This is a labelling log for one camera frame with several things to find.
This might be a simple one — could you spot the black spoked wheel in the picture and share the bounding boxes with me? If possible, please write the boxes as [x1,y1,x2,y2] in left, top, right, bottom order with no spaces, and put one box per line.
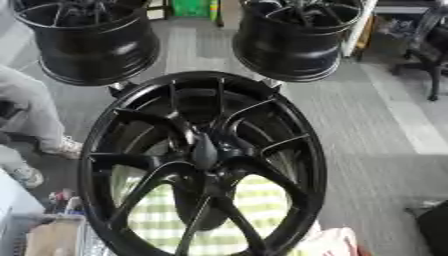
[77,70,329,256]

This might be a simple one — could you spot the black wheel rim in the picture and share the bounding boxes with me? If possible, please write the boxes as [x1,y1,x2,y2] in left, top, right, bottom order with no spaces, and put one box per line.
[10,0,163,87]
[231,0,366,83]

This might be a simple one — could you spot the green box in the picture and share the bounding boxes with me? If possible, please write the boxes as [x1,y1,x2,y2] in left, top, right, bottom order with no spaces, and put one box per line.
[171,0,221,19]

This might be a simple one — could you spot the person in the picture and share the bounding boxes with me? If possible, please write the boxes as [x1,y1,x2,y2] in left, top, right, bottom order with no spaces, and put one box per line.
[0,63,86,190]

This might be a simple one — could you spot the grey plastic crate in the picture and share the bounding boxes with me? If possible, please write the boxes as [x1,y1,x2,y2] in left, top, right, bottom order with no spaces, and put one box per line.
[0,213,107,256]

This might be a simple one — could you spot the black office chair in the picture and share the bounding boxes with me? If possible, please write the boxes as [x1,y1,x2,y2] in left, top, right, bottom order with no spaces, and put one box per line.
[388,4,448,102]

